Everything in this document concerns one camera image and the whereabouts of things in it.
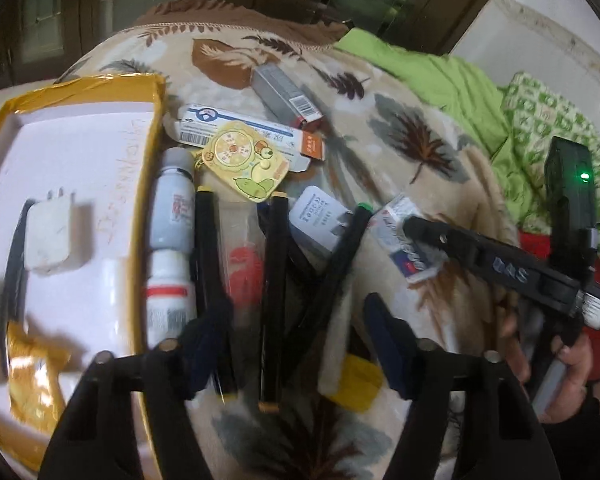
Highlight green blanket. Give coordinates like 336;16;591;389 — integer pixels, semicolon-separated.
332;27;546;226

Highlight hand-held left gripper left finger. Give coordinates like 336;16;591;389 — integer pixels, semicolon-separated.
39;305;236;480

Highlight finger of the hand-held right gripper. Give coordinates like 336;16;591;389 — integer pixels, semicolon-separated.
404;216;583;312

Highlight grey carton red end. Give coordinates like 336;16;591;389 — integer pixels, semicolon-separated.
250;64;326;131

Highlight red cloth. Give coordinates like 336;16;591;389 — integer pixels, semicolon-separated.
517;227;600;386

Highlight white charger plug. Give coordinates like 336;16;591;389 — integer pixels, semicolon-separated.
24;187;87;275

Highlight small yellow packet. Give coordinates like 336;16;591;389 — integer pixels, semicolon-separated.
325;355;383;413

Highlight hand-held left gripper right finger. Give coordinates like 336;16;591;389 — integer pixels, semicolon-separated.
364;292;553;480

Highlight green-white patterned pillow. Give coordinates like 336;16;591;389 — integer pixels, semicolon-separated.
500;71;600;241

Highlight black pen yellow ends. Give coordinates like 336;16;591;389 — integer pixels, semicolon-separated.
257;191;290;413
194;186;238;396

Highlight black slim case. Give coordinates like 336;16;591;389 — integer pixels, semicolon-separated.
0;200;36;381

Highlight small white blue box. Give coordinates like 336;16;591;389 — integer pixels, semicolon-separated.
369;195;448;282

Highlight red item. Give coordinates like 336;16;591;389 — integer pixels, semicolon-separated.
220;200;268;311

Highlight person's right hand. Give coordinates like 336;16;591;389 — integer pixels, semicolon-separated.
500;305;596;425

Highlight white power adapter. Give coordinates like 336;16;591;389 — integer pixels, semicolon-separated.
287;185;353;256

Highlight grey white spray bottle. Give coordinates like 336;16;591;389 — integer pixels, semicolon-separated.
145;147;198;348

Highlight yellow round toy card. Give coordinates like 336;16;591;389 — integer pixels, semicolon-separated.
192;120;291;206

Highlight yellow-taped white cardboard box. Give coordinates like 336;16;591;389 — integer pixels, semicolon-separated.
0;74;167;466

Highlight leaf-print blanket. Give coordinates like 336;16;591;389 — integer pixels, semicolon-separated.
55;0;531;480

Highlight blue white medicine carton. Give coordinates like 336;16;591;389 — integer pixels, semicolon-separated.
177;104;327;173

